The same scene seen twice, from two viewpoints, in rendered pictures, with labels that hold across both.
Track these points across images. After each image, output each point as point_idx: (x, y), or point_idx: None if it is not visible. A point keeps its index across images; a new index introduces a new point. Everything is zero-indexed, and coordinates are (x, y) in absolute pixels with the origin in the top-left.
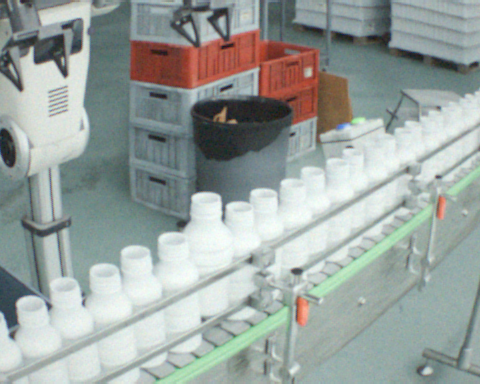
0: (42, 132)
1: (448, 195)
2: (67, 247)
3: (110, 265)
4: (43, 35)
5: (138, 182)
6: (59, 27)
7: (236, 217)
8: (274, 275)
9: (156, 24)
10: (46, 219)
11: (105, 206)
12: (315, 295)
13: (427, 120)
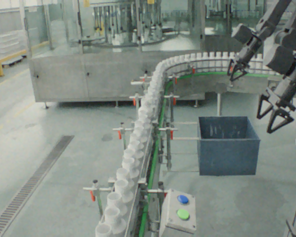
0: None
1: (88, 187)
2: None
3: (149, 95)
4: (233, 59)
5: None
6: (236, 59)
7: (142, 111)
8: (131, 128)
9: None
10: None
11: None
12: None
13: (116, 201)
